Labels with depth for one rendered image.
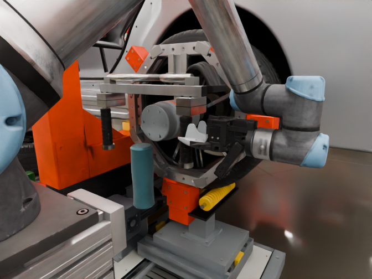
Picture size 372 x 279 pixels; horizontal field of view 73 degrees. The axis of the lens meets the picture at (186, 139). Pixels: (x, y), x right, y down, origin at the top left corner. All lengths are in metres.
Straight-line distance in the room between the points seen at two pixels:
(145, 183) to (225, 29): 0.68
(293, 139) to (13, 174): 0.49
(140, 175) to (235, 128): 0.50
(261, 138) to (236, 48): 0.20
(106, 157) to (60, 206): 0.94
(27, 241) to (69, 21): 0.25
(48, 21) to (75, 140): 1.02
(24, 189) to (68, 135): 0.82
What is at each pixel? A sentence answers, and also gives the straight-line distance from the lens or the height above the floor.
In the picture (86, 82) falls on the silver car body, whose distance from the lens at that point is 1.90.
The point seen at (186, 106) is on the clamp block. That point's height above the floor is 0.93.
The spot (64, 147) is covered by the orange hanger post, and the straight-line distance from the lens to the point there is 1.19.
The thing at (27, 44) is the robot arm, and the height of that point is 1.03.
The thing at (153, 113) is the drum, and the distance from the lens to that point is 0.85.
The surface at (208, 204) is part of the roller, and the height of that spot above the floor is 0.52.
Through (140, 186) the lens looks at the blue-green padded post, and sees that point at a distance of 1.02.
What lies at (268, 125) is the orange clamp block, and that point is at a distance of 0.83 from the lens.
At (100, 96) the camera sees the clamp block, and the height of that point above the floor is 0.94.
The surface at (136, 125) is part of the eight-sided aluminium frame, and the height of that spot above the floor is 0.79.
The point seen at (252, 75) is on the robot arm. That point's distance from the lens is 0.59.
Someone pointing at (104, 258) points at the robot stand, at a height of 0.69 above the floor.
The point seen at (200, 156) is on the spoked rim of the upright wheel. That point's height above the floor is 0.67.
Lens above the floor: 1.01
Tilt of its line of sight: 14 degrees down
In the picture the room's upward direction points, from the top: straight up
